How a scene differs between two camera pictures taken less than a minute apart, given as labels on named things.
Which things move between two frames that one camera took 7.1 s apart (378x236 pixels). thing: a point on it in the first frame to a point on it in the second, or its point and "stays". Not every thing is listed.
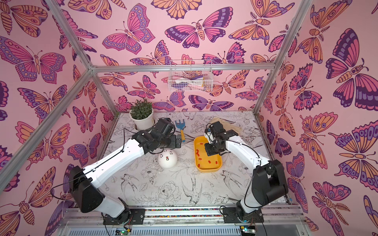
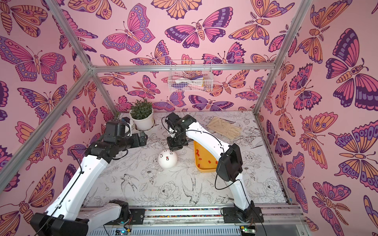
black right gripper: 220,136 to 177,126
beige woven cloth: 227,125 stays
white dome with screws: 167,159 stays
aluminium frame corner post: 54,9 stays
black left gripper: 174,144 to 137,142
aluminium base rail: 192,216 stays
